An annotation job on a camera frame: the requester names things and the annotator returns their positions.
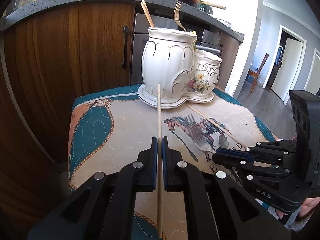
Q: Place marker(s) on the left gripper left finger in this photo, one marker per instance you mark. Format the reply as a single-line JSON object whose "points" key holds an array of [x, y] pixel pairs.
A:
{"points": [[103, 206]]}

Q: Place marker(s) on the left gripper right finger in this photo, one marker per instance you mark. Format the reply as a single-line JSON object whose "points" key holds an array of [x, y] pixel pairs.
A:
{"points": [[216, 207]]}

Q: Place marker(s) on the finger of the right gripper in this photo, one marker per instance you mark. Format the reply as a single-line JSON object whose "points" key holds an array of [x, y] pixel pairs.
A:
{"points": [[237, 153], [228, 161]]}

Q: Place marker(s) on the wooden chopstick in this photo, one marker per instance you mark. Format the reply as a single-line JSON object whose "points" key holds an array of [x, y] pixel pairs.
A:
{"points": [[159, 166], [218, 126]]}

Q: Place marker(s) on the silver metal fork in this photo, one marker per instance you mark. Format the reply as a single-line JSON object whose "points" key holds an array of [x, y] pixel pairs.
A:
{"points": [[201, 133]]}

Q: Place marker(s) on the green yellow silicone spatula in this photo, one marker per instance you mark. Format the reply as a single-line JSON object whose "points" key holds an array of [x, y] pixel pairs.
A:
{"points": [[194, 36]]}

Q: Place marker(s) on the gold metal fork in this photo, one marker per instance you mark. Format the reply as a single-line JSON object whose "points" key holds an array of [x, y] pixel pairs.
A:
{"points": [[176, 16]]}

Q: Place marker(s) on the silver flower spoon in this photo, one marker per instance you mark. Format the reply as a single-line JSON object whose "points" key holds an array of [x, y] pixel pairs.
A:
{"points": [[223, 142]]}

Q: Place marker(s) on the person right hand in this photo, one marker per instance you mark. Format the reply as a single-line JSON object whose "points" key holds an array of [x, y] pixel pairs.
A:
{"points": [[299, 218]]}

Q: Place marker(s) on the horse print quilted mat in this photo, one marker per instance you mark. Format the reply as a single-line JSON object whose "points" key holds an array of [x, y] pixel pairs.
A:
{"points": [[108, 130]]}

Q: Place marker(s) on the wooden dining chair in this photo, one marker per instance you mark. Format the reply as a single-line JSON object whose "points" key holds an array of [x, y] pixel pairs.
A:
{"points": [[255, 74]]}

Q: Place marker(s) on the wooden cabinet door right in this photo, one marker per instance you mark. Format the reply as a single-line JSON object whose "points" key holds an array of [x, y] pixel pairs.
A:
{"points": [[228, 47]]}

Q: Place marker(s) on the wooden cabinet door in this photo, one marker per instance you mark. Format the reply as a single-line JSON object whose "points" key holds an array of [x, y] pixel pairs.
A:
{"points": [[228, 47], [60, 54]]}

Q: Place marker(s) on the white floral ceramic utensil holder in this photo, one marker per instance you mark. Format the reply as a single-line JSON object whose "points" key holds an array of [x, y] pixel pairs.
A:
{"points": [[184, 75]]}

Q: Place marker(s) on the wooden cabinet door left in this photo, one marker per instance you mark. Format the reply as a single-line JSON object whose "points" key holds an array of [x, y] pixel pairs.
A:
{"points": [[60, 54]]}

